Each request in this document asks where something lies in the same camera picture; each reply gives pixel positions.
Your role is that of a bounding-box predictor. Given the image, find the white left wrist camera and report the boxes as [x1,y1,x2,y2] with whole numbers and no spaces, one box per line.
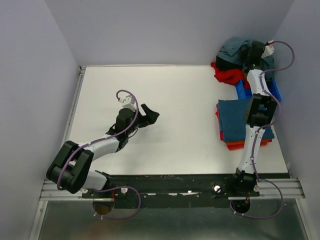
[118,95,137,112]

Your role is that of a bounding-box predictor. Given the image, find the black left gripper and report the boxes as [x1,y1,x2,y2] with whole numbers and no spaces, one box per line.
[126,103,159,136]

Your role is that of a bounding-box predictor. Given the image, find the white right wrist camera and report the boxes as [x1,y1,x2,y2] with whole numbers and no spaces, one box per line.
[261,40,275,59]

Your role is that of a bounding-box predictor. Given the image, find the grey-blue t shirt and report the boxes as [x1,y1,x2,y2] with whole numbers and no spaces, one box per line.
[216,36,275,82]

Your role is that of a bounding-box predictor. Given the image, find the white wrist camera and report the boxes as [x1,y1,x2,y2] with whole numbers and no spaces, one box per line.
[118,95,137,112]
[261,40,275,59]

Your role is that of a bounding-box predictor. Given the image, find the black t shirt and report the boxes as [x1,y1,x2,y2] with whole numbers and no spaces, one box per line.
[215,56,243,71]

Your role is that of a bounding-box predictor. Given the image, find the blue plastic bin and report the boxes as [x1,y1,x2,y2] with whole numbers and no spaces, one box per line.
[235,79,282,102]

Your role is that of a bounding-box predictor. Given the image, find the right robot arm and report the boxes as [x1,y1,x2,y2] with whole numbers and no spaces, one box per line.
[230,40,277,196]

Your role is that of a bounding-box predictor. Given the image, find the folded orange t shirt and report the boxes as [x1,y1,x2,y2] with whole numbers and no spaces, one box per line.
[215,110,273,151]

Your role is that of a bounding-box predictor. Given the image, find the folded red t shirt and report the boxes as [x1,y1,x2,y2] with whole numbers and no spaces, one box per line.
[225,139,272,151]

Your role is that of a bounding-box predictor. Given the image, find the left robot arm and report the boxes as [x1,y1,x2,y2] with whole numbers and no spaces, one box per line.
[46,104,160,198]

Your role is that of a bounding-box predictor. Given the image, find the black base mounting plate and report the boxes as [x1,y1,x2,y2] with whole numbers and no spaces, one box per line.
[82,174,260,209]

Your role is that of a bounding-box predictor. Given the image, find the folded teal t shirt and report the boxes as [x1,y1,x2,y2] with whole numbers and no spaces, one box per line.
[216,98,275,144]

